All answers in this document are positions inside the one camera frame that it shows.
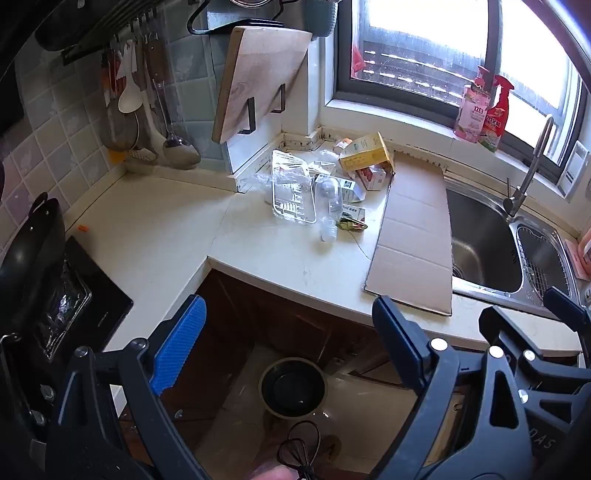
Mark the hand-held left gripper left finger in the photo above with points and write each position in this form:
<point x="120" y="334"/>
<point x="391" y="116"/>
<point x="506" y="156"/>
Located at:
<point x="182" y="341"/>

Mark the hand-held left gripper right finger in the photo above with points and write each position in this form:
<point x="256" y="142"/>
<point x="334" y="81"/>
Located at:
<point x="395" y="332"/>

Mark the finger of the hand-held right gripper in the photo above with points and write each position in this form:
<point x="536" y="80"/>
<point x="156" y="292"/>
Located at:
<point x="503" y="330"/>
<point x="565" y="302"/>

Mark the round trash bin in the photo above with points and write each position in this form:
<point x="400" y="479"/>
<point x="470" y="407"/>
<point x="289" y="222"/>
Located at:
<point x="293" y="387"/>

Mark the yellow cardboard box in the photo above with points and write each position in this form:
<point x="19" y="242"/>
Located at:
<point x="364" y="154"/>

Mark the pink container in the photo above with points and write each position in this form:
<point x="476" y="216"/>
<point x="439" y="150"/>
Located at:
<point x="584" y="251"/>

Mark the brown wooden cabinet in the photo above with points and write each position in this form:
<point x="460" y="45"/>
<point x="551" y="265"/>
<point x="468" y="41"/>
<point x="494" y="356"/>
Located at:
<point x="258" y="314"/>

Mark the steel sink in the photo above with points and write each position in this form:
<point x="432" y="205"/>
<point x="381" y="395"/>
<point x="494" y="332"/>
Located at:
<point x="485" y="244"/>

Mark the black glass stove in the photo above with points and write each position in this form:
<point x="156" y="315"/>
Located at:
<point x="99" y="304"/>

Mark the brown cardboard sheet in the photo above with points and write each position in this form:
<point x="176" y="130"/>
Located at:
<point x="415" y="230"/>

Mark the steel faucet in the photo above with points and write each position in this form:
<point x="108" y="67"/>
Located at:
<point x="531" y="168"/>

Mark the clear plastic bottle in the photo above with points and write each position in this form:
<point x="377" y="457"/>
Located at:
<point x="330" y="203"/>

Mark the white green box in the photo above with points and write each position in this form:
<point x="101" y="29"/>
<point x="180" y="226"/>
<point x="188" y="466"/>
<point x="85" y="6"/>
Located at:
<point x="352" y="190"/>

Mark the red white box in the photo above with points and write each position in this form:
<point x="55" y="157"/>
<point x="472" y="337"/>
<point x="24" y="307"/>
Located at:
<point x="371" y="177"/>

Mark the black wok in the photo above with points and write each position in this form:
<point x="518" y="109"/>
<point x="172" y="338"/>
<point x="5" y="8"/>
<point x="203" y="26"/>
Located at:
<point x="32" y="263"/>

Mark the clear plastic tray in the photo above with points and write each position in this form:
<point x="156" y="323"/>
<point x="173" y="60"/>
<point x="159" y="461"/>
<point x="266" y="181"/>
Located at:
<point x="293" y="184"/>

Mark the steel ladle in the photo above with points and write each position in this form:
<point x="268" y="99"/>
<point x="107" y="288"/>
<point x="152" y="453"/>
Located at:
<point x="181" y="150"/>

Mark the slotted steel turner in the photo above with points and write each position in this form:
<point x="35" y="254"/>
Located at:
<point x="141" y="153"/>

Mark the red spray bottle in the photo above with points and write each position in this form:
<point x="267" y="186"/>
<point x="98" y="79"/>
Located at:
<point x="497" y="117"/>

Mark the pink detergent bottle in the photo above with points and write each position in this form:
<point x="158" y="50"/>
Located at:
<point x="471" y="113"/>

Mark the grey skimmer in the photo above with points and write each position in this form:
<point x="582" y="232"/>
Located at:
<point x="121" y="134"/>

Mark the white rice paddle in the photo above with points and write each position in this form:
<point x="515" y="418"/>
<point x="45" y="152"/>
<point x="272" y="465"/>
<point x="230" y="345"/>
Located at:
<point x="128" y="94"/>

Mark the window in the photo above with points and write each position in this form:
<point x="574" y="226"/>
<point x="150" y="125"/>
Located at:
<point x="415" y="69"/>

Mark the wooden cutting board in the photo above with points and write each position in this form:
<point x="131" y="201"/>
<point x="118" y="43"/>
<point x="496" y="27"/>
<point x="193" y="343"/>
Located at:
<point x="258" y="78"/>

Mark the red window ornament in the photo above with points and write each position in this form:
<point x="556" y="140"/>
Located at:
<point x="358" y="60"/>

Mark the black range hood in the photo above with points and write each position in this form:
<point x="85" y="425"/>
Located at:
<point x="92" y="18"/>

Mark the white wall socket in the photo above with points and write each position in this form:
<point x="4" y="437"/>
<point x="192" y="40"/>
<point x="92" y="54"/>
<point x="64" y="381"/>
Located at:
<point x="575" y="170"/>

